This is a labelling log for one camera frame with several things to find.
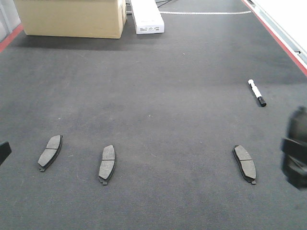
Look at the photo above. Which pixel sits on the black white marker pen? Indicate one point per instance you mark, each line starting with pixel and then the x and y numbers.
pixel 257 93

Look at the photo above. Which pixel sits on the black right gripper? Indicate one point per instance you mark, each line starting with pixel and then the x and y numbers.
pixel 294 148

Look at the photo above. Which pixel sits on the cardboard box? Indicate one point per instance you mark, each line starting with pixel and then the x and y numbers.
pixel 73 18

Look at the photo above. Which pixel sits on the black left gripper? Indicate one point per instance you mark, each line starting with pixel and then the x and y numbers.
pixel 5 151

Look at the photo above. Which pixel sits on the long white box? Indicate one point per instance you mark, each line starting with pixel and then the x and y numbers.
pixel 146 16

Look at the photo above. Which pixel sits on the brake pad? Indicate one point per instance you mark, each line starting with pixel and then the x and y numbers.
pixel 246 164
pixel 107 164
pixel 50 153

